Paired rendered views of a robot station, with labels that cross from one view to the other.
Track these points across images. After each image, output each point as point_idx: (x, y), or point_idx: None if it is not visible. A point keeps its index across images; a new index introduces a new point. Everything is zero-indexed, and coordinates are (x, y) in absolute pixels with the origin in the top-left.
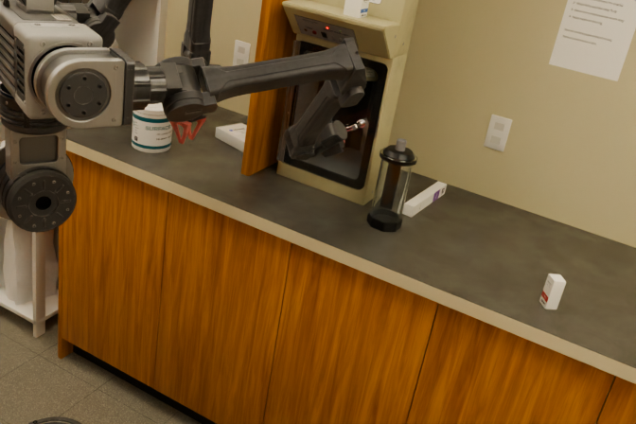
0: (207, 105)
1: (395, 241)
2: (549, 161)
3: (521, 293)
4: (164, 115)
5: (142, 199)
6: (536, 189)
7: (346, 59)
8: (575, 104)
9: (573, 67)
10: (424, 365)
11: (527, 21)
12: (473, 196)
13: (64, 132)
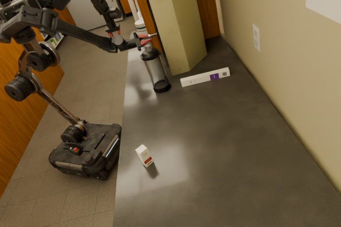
0: (0, 38)
1: (149, 98)
2: (275, 64)
3: (148, 149)
4: (140, 26)
5: None
6: (275, 84)
7: (19, 16)
8: (278, 17)
9: None
10: None
11: None
12: (247, 80)
13: (31, 42)
